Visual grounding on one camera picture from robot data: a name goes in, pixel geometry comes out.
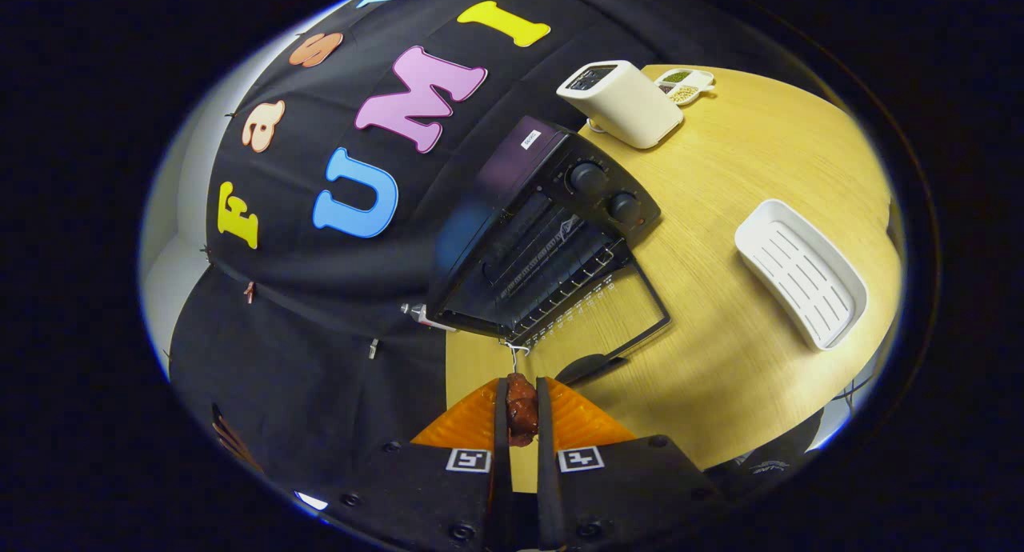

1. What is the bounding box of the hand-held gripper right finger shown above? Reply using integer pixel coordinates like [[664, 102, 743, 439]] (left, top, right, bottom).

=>
[[536, 376, 721, 550]]

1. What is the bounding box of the person's dark clothing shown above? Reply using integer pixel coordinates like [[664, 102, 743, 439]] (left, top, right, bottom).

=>
[[708, 412, 837, 501]]

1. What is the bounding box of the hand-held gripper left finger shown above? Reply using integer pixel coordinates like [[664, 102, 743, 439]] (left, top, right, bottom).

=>
[[316, 378, 514, 549]]

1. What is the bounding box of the black toaster oven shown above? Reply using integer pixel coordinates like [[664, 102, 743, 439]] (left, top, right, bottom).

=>
[[428, 116, 671, 386]]

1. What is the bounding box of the white plastic tray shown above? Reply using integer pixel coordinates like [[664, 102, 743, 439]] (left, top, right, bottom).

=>
[[734, 199, 869, 351]]

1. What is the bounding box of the small clear bottle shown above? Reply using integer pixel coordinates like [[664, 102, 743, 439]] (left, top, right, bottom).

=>
[[400, 302, 457, 333]]

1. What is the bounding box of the white divided bean dish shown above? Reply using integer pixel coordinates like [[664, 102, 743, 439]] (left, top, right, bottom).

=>
[[654, 67, 715, 107]]

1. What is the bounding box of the brown steak piece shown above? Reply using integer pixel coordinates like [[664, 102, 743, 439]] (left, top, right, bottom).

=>
[[506, 374, 541, 447]]

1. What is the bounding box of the white pop-up toaster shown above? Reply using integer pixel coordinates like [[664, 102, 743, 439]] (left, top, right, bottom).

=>
[[556, 60, 685, 150]]

